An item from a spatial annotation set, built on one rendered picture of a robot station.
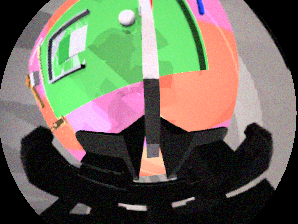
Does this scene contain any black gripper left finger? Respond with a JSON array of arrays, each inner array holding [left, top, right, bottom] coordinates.
[[74, 115, 145, 180]]

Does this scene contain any white golf ball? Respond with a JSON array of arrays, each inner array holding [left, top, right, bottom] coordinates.
[[118, 10, 137, 27]]

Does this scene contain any green flat mat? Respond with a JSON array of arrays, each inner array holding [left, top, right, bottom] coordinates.
[[39, 0, 201, 120]]

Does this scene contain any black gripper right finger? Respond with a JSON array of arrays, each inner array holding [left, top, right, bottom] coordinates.
[[160, 117, 229, 180]]

